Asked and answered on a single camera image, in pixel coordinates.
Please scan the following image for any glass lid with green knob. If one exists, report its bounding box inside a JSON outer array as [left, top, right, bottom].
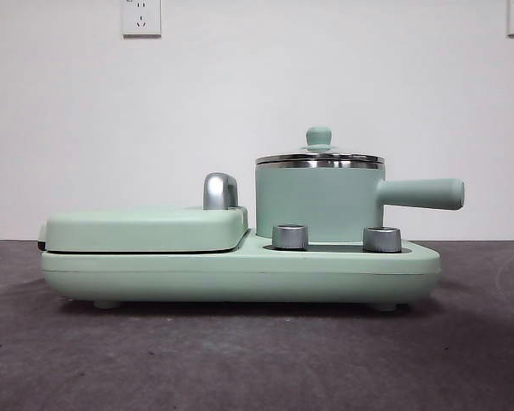
[[255, 125, 386, 166]]

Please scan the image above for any chrome griddle cover handle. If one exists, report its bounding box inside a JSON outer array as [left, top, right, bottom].
[[202, 171, 240, 211]]

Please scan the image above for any mint green steamer pot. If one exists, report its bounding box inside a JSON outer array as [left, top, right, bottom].
[[254, 156, 466, 241]]

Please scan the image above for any mint green breakfast machine base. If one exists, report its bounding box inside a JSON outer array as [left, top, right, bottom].
[[40, 226, 441, 311]]

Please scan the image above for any mint green griddle cover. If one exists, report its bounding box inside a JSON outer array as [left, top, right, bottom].
[[38, 204, 249, 255]]

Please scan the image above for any silver control knob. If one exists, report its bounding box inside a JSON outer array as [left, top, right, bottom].
[[272, 223, 309, 250], [362, 225, 403, 253]]

